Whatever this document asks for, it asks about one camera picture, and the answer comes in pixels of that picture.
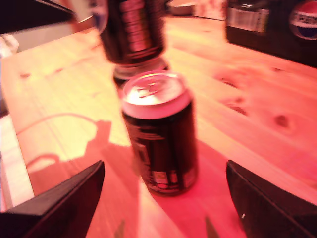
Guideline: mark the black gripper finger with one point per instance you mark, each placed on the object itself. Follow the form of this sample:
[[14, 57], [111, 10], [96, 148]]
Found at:
[[57, 210], [277, 213], [29, 13]]

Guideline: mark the black Pepsi Max can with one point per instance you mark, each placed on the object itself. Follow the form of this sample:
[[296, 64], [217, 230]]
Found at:
[[133, 32], [141, 70], [163, 143]]

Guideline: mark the black Pepsi Max multipack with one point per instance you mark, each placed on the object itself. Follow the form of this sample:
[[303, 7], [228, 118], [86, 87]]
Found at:
[[272, 37]]

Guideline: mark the grey shallow bowl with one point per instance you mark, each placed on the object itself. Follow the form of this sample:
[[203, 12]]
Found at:
[[182, 7]]

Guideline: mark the gingerbread print tissue box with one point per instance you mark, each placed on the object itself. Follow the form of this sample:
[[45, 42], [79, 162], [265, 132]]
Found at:
[[210, 10]]

